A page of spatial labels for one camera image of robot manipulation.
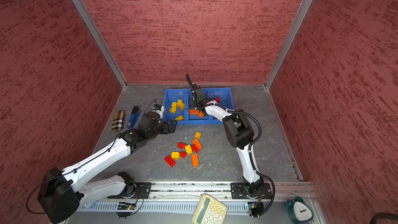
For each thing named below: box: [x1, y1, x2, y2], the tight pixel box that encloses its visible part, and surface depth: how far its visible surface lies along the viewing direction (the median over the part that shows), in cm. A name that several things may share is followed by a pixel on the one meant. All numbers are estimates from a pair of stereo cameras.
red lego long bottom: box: [163, 155, 177, 168], surface depth 84 cm
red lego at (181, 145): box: [177, 142, 187, 149], surface depth 89 cm
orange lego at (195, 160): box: [191, 153, 199, 167], surface depth 85 cm
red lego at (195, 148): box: [191, 144, 200, 153], surface depth 88 cm
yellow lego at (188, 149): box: [185, 144, 193, 155], surface depth 87 cm
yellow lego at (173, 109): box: [168, 104, 179, 114], surface depth 105 cm
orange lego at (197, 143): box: [191, 138, 203, 150], surface depth 91 cm
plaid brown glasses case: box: [111, 109, 126, 133], surface depth 97 cm
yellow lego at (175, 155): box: [171, 151, 180, 160], surface depth 85 cm
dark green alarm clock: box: [285, 193, 315, 224], surface depth 68 cm
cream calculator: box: [191, 192, 228, 224], surface depth 69 cm
